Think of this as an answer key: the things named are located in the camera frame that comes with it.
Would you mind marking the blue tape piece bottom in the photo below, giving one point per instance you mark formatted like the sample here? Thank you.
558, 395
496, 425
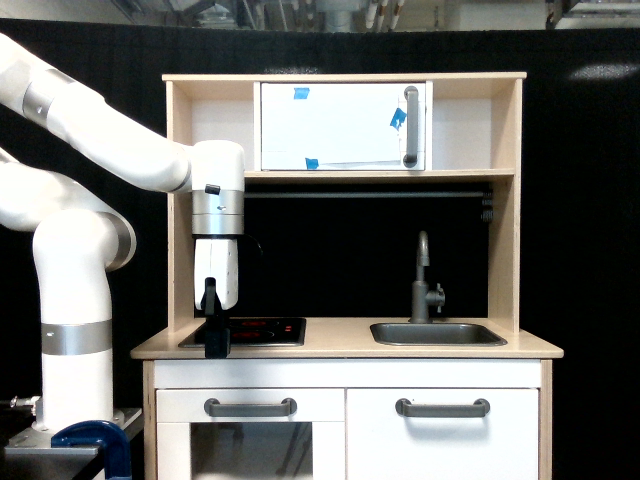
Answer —
311, 164

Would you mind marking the wooden toy kitchen frame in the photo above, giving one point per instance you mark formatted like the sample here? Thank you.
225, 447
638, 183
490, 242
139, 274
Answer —
483, 143

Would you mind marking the grey toy faucet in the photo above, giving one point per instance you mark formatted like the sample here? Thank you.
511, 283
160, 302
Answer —
422, 297

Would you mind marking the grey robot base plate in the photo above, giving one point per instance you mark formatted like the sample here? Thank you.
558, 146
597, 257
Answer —
36, 440

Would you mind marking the blue tape piece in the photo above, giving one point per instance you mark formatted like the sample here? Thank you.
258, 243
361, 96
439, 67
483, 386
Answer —
311, 164
398, 119
301, 93

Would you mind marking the white microwave door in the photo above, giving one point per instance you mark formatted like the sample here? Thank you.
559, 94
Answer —
345, 126

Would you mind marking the grey toy sink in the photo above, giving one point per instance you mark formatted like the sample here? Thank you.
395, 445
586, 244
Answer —
435, 334

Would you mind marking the black hanging rail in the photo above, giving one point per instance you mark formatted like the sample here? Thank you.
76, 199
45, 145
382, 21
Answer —
369, 195

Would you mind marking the blue tape piece right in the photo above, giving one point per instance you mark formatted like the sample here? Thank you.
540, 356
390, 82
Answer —
398, 119

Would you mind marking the grey microwave door handle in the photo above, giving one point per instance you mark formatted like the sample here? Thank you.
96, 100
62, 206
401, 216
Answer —
412, 121

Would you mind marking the grey oven door handle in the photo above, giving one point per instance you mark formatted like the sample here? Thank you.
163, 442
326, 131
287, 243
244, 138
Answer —
286, 408

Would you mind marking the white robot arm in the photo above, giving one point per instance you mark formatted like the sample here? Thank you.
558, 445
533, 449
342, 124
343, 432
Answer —
78, 239

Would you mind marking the blue tape piece top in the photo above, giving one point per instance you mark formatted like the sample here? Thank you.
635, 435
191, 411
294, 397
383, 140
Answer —
301, 93

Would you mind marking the white oven door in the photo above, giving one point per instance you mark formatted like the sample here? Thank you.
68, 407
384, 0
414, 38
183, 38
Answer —
309, 444

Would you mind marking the white cabinet door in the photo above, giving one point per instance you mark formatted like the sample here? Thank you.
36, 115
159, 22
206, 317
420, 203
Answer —
380, 444

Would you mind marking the blue C-clamp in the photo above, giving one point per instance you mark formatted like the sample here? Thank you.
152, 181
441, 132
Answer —
105, 435

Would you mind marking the grey cabinet door handle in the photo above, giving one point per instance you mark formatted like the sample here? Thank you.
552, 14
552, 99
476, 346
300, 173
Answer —
478, 409

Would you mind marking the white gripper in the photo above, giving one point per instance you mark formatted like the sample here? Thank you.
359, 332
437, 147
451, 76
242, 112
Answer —
216, 289

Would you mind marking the black toy stovetop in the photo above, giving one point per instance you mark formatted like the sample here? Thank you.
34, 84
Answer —
266, 331

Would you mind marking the black rail hooks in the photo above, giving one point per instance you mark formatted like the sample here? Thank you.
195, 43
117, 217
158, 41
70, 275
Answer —
487, 203

